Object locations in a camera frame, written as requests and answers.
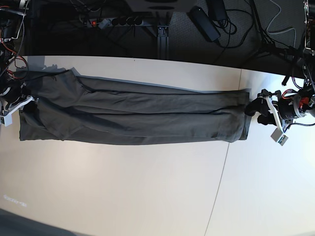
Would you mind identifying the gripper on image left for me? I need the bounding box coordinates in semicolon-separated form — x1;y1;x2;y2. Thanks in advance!
0;83;35;118

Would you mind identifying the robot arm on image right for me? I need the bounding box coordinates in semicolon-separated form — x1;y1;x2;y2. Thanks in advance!
245;0;315;133

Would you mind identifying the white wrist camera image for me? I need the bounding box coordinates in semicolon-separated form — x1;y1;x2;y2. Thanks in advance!
0;110;13;127
271;128;288;146

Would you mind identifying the dark grey T-shirt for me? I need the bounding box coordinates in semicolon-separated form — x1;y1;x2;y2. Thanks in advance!
19;70;251;145

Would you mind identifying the white cable on floor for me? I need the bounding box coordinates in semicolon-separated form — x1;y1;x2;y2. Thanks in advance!
267;0;296;47

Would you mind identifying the black power strip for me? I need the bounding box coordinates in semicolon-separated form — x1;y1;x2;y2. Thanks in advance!
84;16;144;30

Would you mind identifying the aluminium frame post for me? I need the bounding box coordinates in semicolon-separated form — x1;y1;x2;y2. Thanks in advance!
157;25;169;60

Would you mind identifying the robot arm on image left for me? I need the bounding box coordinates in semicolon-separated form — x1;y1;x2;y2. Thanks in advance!
0;0;34;125

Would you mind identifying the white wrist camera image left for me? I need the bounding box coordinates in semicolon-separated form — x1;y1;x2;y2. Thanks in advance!
0;110;13;127

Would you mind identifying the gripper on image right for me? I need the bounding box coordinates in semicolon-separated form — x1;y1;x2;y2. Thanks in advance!
245;89;315;130

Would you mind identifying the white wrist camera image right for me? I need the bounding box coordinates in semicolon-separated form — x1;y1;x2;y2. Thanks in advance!
271;128;288;146

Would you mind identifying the black power adapter brick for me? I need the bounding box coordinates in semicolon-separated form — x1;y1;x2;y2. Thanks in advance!
188;6;221;42

